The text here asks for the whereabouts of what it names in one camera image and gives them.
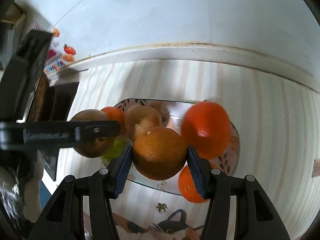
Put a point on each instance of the striped cat print tablecloth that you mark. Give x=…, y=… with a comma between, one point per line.
x=262, y=130

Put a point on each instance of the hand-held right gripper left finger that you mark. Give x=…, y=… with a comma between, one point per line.
x=122, y=170

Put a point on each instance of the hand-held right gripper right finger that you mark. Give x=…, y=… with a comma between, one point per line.
x=197, y=172

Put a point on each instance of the dark brownish orange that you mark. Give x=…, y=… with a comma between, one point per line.
x=160, y=155

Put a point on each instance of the small orange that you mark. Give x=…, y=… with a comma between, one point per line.
x=187, y=186
x=113, y=115

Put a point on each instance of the large red-orange tomato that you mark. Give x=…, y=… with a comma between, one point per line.
x=207, y=130

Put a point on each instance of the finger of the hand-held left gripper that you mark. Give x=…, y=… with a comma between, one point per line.
x=25, y=75
x=50, y=136

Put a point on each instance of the colourful wall stickers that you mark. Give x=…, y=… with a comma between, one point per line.
x=68, y=50

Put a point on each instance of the blue base cabinet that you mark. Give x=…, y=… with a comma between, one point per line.
x=45, y=195

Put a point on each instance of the green apple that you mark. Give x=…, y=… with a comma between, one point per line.
x=116, y=149

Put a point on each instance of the floral oval ceramic plate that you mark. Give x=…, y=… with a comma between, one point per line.
x=226, y=162

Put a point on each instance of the black induction cooktop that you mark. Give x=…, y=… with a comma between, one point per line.
x=63, y=100

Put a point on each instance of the small brown square pad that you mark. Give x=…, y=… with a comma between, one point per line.
x=316, y=168

